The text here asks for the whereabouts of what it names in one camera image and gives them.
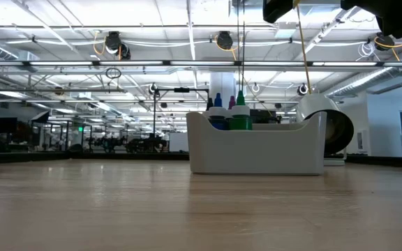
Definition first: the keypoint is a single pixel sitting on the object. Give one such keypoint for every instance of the large green dye bottle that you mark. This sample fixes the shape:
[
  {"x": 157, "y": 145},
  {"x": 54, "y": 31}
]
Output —
[{"x": 240, "y": 123}]

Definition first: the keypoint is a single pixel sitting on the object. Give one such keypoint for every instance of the grey plastic storage bin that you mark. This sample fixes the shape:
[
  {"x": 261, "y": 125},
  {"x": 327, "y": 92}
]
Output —
[{"x": 257, "y": 150}]

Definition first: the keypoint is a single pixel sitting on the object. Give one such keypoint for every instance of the black metal stand frame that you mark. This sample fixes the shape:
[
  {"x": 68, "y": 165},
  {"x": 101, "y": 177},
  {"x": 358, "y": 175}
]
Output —
[{"x": 181, "y": 90}]

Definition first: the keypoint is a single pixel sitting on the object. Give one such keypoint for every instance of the black computer case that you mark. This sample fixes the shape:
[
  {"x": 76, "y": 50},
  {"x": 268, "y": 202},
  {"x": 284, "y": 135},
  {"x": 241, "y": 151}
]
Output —
[{"x": 265, "y": 116}]

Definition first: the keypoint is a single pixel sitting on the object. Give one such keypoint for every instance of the silver ventilation duct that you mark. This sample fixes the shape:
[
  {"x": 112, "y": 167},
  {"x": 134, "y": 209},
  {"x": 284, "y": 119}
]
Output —
[{"x": 361, "y": 82}]

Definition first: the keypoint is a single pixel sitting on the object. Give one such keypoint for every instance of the large purple-tip dye bottle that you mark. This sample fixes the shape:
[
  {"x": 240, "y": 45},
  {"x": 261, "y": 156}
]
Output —
[{"x": 232, "y": 102}]

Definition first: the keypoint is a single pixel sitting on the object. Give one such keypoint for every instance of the black monitor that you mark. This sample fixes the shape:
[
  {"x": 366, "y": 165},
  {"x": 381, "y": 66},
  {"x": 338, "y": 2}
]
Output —
[{"x": 5, "y": 125}]

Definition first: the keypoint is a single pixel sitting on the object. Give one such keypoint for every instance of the white pillar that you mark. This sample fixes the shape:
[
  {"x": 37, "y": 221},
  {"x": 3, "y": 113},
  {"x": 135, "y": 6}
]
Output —
[{"x": 222, "y": 83}]

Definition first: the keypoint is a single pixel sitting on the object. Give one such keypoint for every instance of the large black-tip dye bottle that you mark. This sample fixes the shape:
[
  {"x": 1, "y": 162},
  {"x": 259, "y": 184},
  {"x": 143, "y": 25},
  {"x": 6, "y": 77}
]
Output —
[{"x": 210, "y": 104}]

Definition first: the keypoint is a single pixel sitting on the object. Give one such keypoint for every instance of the large blue dye bottle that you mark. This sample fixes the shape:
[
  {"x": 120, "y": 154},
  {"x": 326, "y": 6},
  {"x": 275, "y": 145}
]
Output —
[{"x": 218, "y": 123}]

